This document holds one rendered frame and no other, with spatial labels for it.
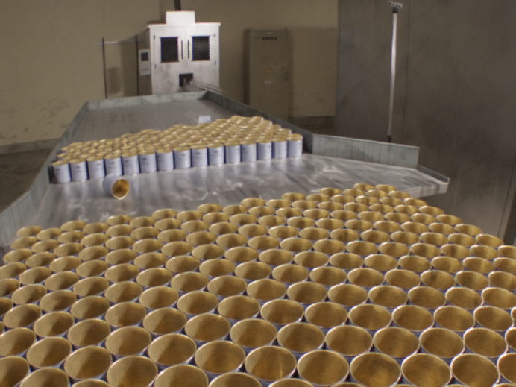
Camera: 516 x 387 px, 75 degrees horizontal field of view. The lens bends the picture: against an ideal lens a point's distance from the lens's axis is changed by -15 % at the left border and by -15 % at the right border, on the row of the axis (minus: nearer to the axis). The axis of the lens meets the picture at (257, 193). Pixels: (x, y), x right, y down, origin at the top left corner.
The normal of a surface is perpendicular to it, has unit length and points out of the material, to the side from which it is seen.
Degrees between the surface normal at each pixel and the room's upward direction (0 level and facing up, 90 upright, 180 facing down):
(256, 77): 90
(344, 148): 90
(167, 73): 90
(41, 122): 90
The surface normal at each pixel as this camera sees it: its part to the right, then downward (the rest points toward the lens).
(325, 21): 0.34, 0.33
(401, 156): -0.43, 0.32
